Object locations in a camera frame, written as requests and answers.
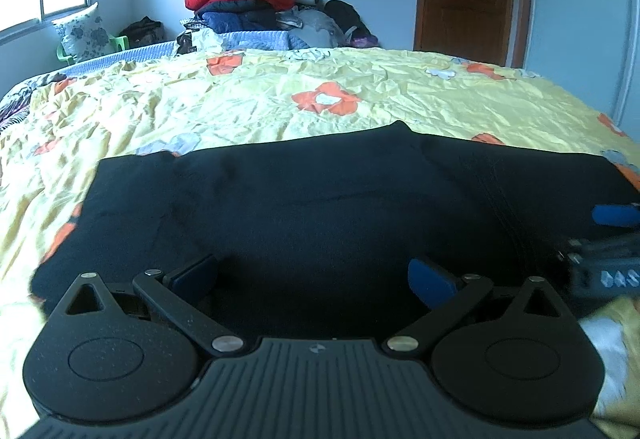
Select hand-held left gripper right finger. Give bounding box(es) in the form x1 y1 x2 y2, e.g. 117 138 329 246
382 257 568 362

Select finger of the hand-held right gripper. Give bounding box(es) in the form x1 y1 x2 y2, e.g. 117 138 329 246
591 203 640 242

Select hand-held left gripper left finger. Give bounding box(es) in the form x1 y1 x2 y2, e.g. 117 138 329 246
60 253 248 361

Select black pants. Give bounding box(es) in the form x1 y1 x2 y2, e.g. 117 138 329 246
30 119 640 355

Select yellow floral bed sheet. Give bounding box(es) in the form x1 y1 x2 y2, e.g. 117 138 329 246
0 46 640 439

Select white wardrobe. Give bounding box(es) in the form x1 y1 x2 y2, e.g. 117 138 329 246
522 0 640 136

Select blue quilted blanket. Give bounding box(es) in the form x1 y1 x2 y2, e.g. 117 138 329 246
59 30 312 76

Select black and white printed cloth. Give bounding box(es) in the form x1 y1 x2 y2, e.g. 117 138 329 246
176 26 227 56

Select green plastic chair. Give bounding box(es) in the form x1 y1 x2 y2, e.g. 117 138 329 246
56 35 130 68

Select striped patterned cloth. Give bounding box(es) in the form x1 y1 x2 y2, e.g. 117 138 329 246
0 73 67 126

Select dark brown bag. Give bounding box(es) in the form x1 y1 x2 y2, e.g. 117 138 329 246
117 16 165 46

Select navy puffer jacket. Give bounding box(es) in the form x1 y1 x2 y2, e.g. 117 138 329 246
194 4 282 35

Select floral pillow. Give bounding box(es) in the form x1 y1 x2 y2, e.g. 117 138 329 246
52 3 117 63

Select grey garment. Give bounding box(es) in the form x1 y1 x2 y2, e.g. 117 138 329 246
279 8 347 49

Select black backpack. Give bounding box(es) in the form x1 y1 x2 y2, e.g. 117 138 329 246
325 0 374 40

